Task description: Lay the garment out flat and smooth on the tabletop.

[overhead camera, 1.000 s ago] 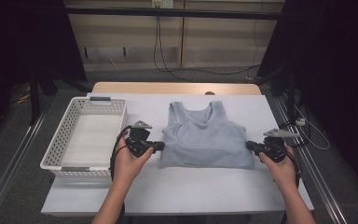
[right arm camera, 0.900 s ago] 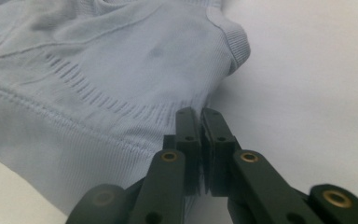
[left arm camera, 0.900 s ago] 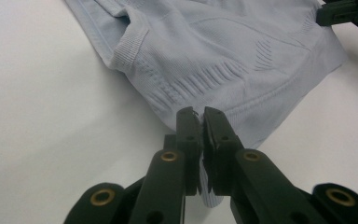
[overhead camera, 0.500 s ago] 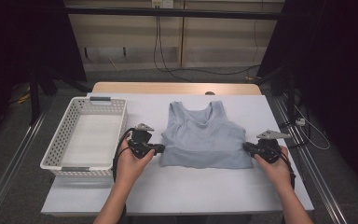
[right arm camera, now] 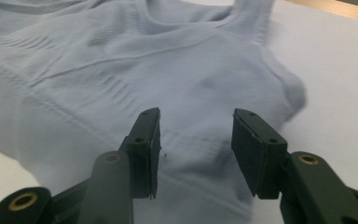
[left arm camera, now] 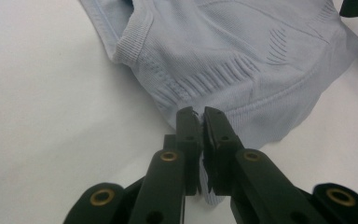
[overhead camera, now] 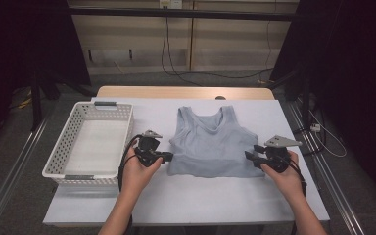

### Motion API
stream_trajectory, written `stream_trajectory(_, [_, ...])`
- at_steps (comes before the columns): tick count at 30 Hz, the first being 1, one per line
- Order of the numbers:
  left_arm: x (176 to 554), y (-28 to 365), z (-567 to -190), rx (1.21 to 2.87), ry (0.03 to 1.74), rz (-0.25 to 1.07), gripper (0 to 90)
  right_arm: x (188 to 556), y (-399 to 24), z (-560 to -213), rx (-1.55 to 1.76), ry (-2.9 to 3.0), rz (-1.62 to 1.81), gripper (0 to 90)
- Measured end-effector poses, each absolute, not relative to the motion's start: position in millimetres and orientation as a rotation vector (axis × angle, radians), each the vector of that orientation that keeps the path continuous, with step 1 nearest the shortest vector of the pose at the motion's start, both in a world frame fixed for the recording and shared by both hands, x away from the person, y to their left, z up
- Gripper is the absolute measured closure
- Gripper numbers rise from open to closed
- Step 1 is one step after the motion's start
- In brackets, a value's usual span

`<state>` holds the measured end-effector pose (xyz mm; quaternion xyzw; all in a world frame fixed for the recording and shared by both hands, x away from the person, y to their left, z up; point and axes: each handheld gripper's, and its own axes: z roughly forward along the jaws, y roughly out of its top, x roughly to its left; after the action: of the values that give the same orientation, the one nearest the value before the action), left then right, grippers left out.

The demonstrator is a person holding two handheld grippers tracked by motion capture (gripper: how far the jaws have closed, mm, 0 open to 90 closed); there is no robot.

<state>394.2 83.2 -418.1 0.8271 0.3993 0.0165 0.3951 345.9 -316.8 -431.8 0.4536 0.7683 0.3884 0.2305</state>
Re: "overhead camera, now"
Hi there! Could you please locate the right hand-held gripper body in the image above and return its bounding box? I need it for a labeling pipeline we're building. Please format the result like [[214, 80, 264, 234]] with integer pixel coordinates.
[[260, 135, 303, 174]]

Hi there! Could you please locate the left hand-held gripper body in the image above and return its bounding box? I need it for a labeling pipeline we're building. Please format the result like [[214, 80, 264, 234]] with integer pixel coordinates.
[[133, 129, 164, 168]]

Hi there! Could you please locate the light blue tank top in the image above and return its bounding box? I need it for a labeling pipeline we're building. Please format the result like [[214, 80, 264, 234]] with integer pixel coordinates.
[[166, 105, 266, 179]]

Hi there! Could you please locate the white perforated plastic basket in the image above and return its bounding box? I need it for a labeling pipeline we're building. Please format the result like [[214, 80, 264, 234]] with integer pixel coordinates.
[[41, 101, 135, 188]]

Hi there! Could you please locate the person's right hand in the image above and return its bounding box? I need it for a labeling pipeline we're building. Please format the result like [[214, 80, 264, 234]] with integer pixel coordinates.
[[261, 151, 306, 205]]

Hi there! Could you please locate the person's left hand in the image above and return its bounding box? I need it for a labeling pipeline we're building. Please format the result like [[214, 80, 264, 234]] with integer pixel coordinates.
[[120, 148, 165, 197]]

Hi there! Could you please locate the white table cover sheet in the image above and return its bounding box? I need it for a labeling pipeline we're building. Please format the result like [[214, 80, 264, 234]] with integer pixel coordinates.
[[42, 97, 331, 227]]

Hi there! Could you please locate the black metal stand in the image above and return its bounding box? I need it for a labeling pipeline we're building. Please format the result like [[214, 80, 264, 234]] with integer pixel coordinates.
[[267, 67, 311, 130], [28, 70, 96, 131]]

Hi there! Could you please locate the light wooden table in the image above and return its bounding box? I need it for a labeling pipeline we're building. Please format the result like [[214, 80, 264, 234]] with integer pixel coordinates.
[[96, 85, 276, 101]]

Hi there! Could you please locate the beige wooden desk cabinet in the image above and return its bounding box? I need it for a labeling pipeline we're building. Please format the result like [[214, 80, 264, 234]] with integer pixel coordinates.
[[67, 0, 300, 76]]

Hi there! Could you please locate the black curtain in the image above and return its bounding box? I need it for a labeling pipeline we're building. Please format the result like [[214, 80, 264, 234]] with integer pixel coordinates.
[[268, 0, 376, 210], [0, 0, 92, 99]]

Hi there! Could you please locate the black metal crossbar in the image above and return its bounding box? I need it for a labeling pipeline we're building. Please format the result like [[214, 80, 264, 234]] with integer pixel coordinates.
[[68, 7, 297, 23]]

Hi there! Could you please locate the left hand-held gripper black cable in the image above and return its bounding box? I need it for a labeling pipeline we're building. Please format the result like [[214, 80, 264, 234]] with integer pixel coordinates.
[[117, 134, 144, 235]]

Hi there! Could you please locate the hand-held gripper black cable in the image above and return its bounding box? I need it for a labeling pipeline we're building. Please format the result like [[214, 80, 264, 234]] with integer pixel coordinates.
[[117, 134, 144, 235], [287, 160, 307, 235]]

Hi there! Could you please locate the right hand-held gripper black cable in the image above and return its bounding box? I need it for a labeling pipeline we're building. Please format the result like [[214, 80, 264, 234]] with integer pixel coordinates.
[[287, 160, 307, 235]]

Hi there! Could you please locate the white cable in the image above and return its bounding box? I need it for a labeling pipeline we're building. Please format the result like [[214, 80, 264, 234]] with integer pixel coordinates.
[[307, 109, 348, 159]]

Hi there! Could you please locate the aluminium floor rail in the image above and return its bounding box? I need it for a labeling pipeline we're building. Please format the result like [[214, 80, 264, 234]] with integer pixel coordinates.
[[285, 101, 366, 235], [0, 117, 52, 235]]

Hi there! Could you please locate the black power cable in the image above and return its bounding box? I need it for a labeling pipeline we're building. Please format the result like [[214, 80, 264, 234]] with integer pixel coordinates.
[[165, 8, 274, 80], [161, 8, 204, 86]]

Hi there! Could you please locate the yellow cable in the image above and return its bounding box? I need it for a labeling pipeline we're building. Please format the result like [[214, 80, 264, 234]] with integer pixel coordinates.
[[9, 96, 33, 111]]

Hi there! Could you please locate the white wall socket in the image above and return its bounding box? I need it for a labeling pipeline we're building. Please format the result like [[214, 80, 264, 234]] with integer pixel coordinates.
[[159, 0, 183, 10]]

